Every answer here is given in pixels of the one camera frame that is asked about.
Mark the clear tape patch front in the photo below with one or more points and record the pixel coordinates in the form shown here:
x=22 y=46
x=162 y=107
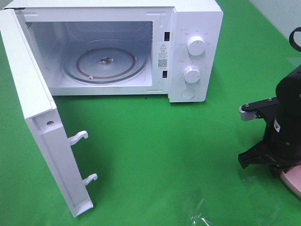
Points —
x=198 y=215

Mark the round white door-release button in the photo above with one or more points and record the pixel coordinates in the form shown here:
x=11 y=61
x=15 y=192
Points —
x=188 y=93

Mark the white upper dial knob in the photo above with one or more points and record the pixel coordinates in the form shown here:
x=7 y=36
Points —
x=196 y=45

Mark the pink round plate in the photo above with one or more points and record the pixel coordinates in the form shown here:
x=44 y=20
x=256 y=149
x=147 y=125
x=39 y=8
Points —
x=292 y=179

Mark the white lower dial knob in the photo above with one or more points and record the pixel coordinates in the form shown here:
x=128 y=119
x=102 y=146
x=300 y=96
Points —
x=191 y=74

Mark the white microwave door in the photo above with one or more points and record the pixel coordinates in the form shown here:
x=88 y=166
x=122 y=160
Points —
x=42 y=117

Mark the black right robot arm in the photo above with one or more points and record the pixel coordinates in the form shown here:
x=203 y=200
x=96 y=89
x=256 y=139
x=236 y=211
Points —
x=288 y=92

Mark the glass microwave turntable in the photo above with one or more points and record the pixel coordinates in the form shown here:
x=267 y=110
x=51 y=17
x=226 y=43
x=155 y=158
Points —
x=105 y=61

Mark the white microwave oven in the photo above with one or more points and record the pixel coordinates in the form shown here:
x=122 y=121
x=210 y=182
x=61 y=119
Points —
x=51 y=26

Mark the green table mat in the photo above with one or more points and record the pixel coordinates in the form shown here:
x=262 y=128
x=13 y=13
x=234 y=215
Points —
x=149 y=154

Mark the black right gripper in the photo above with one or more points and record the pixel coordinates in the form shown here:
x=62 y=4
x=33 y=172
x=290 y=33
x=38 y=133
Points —
x=281 y=142

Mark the white dial knob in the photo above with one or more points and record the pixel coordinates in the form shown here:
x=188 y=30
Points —
x=196 y=45
x=191 y=74

